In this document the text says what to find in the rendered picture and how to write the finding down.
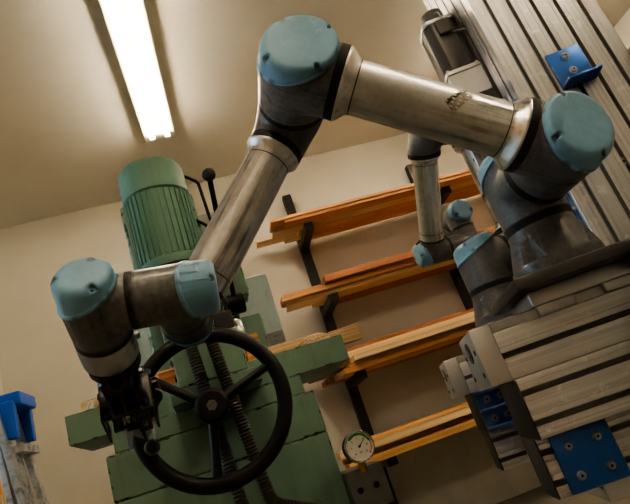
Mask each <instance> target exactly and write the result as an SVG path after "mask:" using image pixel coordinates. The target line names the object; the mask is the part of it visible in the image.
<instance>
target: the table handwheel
mask: <svg viewBox="0 0 630 504"><path fill-rule="evenodd" d="M208 342H220V343H227V344H231V345H235V346H237V347H240V348H242V349H244V350H246V351H247V352H249V353H251V354H252V355H253V356H254V357H256V358H257V359H258V360H259V361H260V362H261V363H262V364H261V365H260V366H258V367H257V368H256V369H254V370H253V371H252V372H250V373H249V374H248V375H247V376H245V377H244V378H243V379H241V380H240V381H238V382H237V383H235V384H234V385H233V386H231V387H230V388H228V389H227V390H225V391H224V392H223V391H222V390H220V389H217V388H209V389H206V390H204V391H202V392H201V393H200V394H199V395H197V394H194V393H192V392H189V391H187V390H184V389H182V388H179V387H177V386H174V385H172V384H170V383H168V382H166V381H163V380H161V379H159V378H157V380H158V383H159V384H160V386H161V390H163V391H165V392H168V393H170V394H172V395H175V396H177V397H179V398H181V399H183V400H185V401H187V402H190V403H192V404H194V408H195V412H196V415H197V417H198V419H199V420H200V421H201V422H203V423H204V424H207V425H208V427H209V437H210V447H211V461H212V477H210V478H204V477H195V476H191V475H188V474H185V473H182V472H180V471H178V470H176V469H174V468H173V467H171V466H170V465H168V464H167V463H166V462H165V461H164V460H163V459H162V458H161V457H160V456H159V455H158V454H156V455H152V456H151V455H148V454H147V453H145V451H144V444H145V443H146V442H147V441H148V440H149V438H148V437H146V438H143V439H142V438H139V437H135V436H133V448H134V450H135V452H136V454H137V456H138V458H139V459H140V461H141V462H142V464H143V465H144V466H145V467H146V469H147V470H148V471H149V472H150V473H151V474H152V475H153V476H154V477H156V478H157V479H158V480H159V481H161V482H162V483H164V484H165V485H167V486H169V487H171V488H173V489H176V490H178V491H181V492H184V493H188V494H194V495H217V494H223V493H227V492H231V491H233V490H236V489H238V488H241V487H243V486H245V485H247V484H248V483H250V482H252V481H253V480H255V479H256V478H257V477H259V476H260V475H261V474H262V473H263V472H264V471H265V470H266V469H267V468H268V467H269V466H270V465H271V464H272V463H273V462H274V460H275V459H276V458H277V456H278V455H279V453H280V451H281V450H282V448H283V446H284V444H285V441H286V439H287V436H288V434H289V430H290V426H291V421H292V413H293V400H292V392H291V388H290V384H289V380H288V378H287V375H286V373H285V371H284V369H283V367H282V365H281V363H280V362H279V360H278V359H277V358H276V356H275V355H274V354H273V353H272V352H271V351H270V350H269V349H268V348H267V347H266V346H265V345H264V344H263V343H261V342H260V341H258V340H257V339H255V338H254V337H252V336H250V335H248V334H246V333H243V332H240V331H237V330H234V329H229V328H222V327H213V328H212V331H211V333H210V335H209V337H208V338H207V339H206V340H205V341H204V342H203V343H208ZM186 348H188V347H182V346H178V345H177V344H175V343H174V342H172V341H170V340H169V341H167V342H166V343H165V344H163V345H162V346H161V347H159V348H158V349H157V350H156V351H155V352H154V353H153V354H152V355H151V356H150V357H149V358H148V360H147V361H146V362H145V363H144V365H143V368H145V369H150V372H151V378H153V377H155V375H156V374H157V372H158V371H159V369H160V368H161V367H162V366H163V365H164V364H165V363H166V362H167V361H168V360H169V359H170V358H171V357H173V356H174V355H175V354H177V353H178V352H180V351H182V350H184V349H186ZM267 371H268V373H269V375H270V377H271V379H272V381H273V384H274V387H275V390H276V395H277V417H276V422H275V426H274V429H273V432H272V434H271V437H270V439H269V441H268V442H267V444H266V445H265V447H264V448H263V450H262V451H261V452H260V453H259V454H258V456H257V457H256V458H255V459H253V460H252V461H251V462H250V463H249V464H247V465H246V466H244V467H243V468H241V469H239V470H237V471H235V472H233V473H230V474H227V475H223V476H222V466H221V455H220V441H219V423H220V422H222V421H223V420H224V419H225V418H226V416H227V414H228V411H229V400H230V399H231V398H232V397H234V396H235V395H236V394H237V393H239V392H240V391H241V390H242V389H244V388H245V387H246V386H247V385H249V384H250V383H251V382H253V381H254V380H256V379H257V378H258V377H260V376H261V375H262V374H264V373H265V372H267Z"/></svg>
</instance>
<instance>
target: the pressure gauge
mask: <svg viewBox="0 0 630 504"><path fill-rule="evenodd" d="M364 436H365V437H364ZM363 438H364V439H363ZM362 440H363V442H362ZM361 442H362V444H361ZM360 444H361V447H360V448H359V447H358V445H360ZM374 450H375V445H374V441H373V439H372V437H371V436H370V435H369V434H368V433H367V432H365V431H363V430H355V431H352V432H351V433H349V434H347V435H346V436H345V438H344V440H343V442H342V451H343V454H344V456H345V457H346V458H347V459H348V460H349V461H351V462H353V463H358V466H359V469H360V472H361V473H364V472H367V471H368V468H367V465H366V462H367V461H368V460H369V459H370V458H371V457H372V456H373V454H374Z"/></svg>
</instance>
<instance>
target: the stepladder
mask: <svg viewBox="0 0 630 504"><path fill-rule="evenodd" d="M35 408H36V401H35V397H34V396H32V395H29V394H26V393H24V392H21V391H14V392H11V393H7V394H4V395H0V477H1V481H2V485H3V489H4V494H5V498H6V502H7V504H36V501H35V497H34V494H33V490H32V486H33V489H34V492H35V495H36V498H37V501H38V504H49V501H48V498H47V495H46V492H45V489H44V486H43V483H42V480H41V477H40V473H39V470H38V467H37V464H36V461H35V458H34V454H37V453H40V448H39V445H34V444H30V442H33V441H36V439H37V438H36V432H35V425H34V419H33V412H32V409H35ZM27 470H28V471H27ZM28 473H29V475H28ZM29 476H30V478H29ZM30 479H31V482H30ZM31 483H32V486H31Z"/></svg>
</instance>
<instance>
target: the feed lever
mask: <svg viewBox="0 0 630 504"><path fill-rule="evenodd" d="M202 177H203V179H204V180H205V181H207V182H208V187H209V191H210V196H211V201H212V206H213V211H214V213H215V211H216V209H217V207H218V203H217V199H216V194H215V189H214V184H213V180H214V179H215V177H216V173H215V171H214V170H213V169H212V168H206V169H204V170H203V172H202ZM230 292H231V294H230V295H226V296H225V297H224V299H225V304H226V308H227V310H231V313H232V316H238V317H239V318H240V314H241V313H245V312H246V311H247V308H246V303H245V299H244V296H243V294H242V293H241V292H238V293H236V292H235V287H234V282H233V281H232V283H231V285H230Z"/></svg>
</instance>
